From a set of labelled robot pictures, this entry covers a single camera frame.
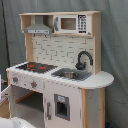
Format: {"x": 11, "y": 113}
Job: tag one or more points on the white oven door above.
{"x": 6, "y": 94}

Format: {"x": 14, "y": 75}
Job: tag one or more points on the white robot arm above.
{"x": 14, "y": 123}

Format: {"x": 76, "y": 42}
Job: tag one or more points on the wooden toy kitchen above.
{"x": 60, "y": 50}

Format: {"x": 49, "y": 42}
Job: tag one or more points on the grey toy sink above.
{"x": 72, "y": 74}

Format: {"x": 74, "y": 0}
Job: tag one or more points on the black toy faucet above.
{"x": 80, "y": 64}

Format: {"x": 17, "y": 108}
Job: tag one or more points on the black toy stovetop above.
{"x": 36, "y": 67}

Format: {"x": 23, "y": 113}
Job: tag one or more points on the red right stove knob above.
{"x": 33, "y": 84}

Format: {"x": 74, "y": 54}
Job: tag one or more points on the red stove knob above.
{"x": 15, "y": 79}
{"x": 33, "y": 84}

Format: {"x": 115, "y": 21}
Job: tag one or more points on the white cabinet door with dispenser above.
{"x": 62, "y": 106}

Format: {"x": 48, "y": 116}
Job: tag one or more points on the white toy microwave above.
{"x": 73, "y": 24}

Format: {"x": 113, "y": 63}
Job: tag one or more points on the grey range hood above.
{"x": 38, "y": 27}

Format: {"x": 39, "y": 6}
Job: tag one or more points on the red left stove knob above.
{"x": 15, "y": 79}

